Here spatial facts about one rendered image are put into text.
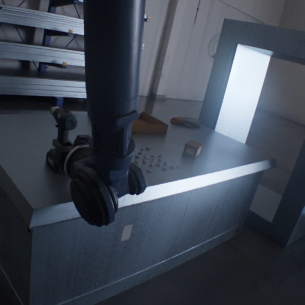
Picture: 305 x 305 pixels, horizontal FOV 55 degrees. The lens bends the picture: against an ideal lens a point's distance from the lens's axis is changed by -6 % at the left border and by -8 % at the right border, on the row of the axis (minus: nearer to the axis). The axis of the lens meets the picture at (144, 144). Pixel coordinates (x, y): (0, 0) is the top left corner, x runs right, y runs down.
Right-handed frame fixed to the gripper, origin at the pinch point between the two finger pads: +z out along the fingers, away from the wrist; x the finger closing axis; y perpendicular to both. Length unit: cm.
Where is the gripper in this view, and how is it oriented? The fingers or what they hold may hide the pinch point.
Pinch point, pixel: (61, 143)
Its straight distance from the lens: 122.4
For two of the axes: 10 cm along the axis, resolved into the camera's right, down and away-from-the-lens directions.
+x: 7.6, -0.3, 6.5
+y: -2.2, 9.3, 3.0
